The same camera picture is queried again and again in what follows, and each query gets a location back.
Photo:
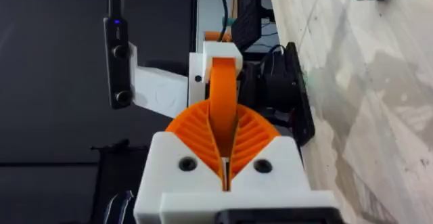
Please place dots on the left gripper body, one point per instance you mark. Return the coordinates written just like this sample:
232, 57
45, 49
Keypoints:
159, 88

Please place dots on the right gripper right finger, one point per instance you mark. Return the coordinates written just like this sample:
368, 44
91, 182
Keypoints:
270, 163

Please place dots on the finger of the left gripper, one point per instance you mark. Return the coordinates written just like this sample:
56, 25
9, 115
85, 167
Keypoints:
221, 49

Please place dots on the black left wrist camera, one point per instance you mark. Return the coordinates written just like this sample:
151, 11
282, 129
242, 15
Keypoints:
116, 75

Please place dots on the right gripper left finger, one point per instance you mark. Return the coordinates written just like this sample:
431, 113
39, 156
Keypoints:
169, 170

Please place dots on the orange ribbed wedge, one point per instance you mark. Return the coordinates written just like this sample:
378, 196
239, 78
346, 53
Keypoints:
223, 92

